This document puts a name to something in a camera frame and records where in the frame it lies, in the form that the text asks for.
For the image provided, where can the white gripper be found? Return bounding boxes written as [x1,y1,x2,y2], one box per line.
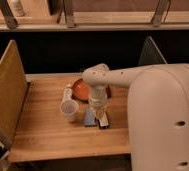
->
[89,86,108,119]

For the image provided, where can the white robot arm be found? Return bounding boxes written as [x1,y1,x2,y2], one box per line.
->
[83,64,189,171]

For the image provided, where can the blue sponge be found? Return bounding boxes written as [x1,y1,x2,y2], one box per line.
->
[84,108,96,127]

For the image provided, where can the dark red small object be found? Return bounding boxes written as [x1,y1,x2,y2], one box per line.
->
[106,87,111,98]

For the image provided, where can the orange plate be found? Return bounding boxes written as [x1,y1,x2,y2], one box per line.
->
[72,79,89,102]

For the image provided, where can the clear plastic cup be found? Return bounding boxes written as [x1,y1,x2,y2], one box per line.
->
[60,99,79,123]

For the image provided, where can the small white bottle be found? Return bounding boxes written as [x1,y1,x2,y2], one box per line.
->
[63,84,73,101]

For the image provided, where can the wooden side board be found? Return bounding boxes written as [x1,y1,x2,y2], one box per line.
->
[0,40,28,149]

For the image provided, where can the white bottle on shelf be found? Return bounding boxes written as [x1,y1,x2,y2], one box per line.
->
[11,0,25,17]

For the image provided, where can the wooden shelf rail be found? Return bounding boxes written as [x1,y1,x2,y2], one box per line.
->
[0,0,189,33]

